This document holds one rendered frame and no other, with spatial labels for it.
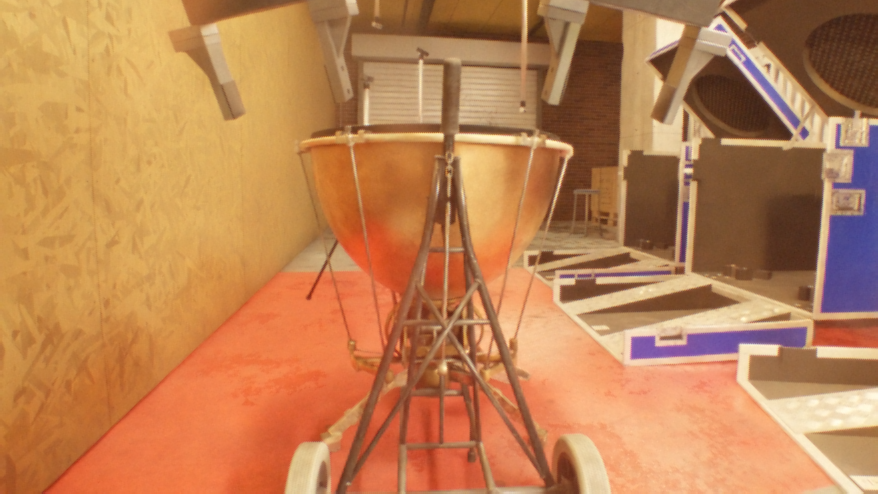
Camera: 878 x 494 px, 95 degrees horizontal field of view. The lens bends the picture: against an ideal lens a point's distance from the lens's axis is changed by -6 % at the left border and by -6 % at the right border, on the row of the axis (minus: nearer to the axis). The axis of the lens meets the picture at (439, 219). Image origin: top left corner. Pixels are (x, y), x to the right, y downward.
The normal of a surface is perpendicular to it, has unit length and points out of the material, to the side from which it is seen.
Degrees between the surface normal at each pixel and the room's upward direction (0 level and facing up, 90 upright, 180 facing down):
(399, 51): 90
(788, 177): 90
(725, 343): 90
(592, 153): 90
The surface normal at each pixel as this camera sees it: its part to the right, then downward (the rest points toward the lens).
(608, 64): 0.14, 0.09
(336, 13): -0.13, 0.48
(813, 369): -0.22, 0.08
